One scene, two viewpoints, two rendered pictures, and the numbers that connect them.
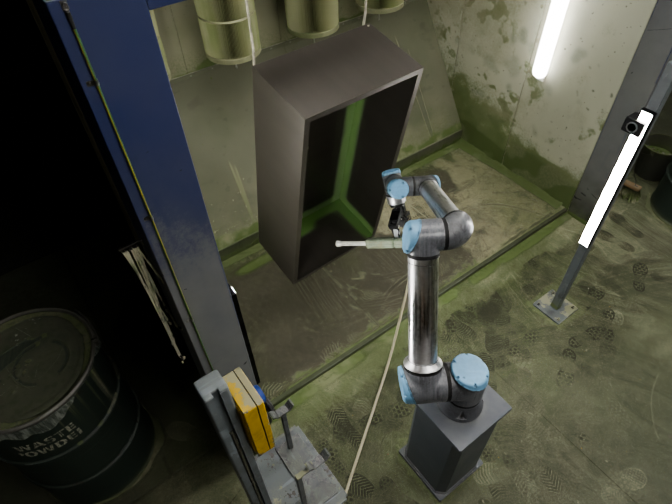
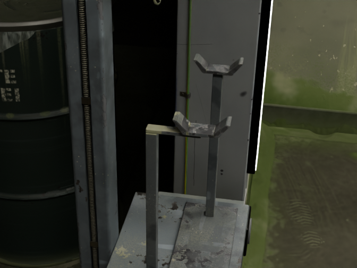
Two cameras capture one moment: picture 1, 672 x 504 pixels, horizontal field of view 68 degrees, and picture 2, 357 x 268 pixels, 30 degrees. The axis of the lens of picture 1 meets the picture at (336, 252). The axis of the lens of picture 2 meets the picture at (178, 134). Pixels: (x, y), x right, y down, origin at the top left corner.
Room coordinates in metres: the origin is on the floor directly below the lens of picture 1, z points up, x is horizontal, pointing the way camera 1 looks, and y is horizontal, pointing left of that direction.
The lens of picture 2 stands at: (-0.04, -0.45, 1.56)
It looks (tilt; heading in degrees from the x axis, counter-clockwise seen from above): 31 degrees down; 44
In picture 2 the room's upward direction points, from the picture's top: 1 degrees clockwise
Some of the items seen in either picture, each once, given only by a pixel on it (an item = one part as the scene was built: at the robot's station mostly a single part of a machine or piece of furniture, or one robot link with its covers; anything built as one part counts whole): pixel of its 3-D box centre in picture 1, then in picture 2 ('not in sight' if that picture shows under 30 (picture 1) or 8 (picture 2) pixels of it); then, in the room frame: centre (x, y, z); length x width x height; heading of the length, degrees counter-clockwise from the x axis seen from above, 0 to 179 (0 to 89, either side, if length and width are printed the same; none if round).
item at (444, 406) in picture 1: (461, 395); not in sight; (0.96, -0.50, 0.69); 0.19 x 0.19 x 0.10
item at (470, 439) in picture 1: (448, 432); not in sight; (0.96, -0.50, 0.32); 0.31 x 0.31 x 0.64; 35
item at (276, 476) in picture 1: (296, 478); (178, 252); (0.62, 0.17, 0.78); 0.31 x 0.23 x 0.01; 35
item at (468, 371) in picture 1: (464, 379); not in sight; (0.96, -0.49, 0.83); 0.17 x 0.15 x 0.18; 93
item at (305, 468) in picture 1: (296, 456); (193, 174); (0.63, 0.15, 0.95); 0.26 x 0.15 x 0.32; 35
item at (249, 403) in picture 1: (249, 413); not in sight; (0.57, 0.24, 1.42); 0.12 x 0.06 x 0.26; 35
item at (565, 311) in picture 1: (555, 306); not in sight; (1.88, -1.39, 0.01); 0.20 x 0.20 x 0.01; 35
